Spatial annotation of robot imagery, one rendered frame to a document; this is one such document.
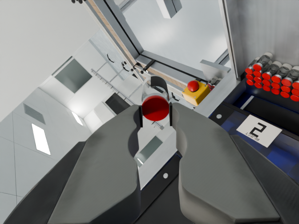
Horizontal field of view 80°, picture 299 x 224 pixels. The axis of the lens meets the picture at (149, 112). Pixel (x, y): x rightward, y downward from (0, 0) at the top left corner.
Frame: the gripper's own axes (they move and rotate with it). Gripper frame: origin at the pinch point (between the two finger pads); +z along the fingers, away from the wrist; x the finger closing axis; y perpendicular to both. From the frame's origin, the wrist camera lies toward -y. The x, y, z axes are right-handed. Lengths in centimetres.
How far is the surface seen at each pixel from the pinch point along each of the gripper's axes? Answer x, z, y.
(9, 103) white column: -116, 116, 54
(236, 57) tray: 22.9, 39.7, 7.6
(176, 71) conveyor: 12, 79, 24
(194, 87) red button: 14, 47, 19
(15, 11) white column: -91, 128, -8
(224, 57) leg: 35, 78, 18
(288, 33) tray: 27.9, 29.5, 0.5
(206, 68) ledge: 21, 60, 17
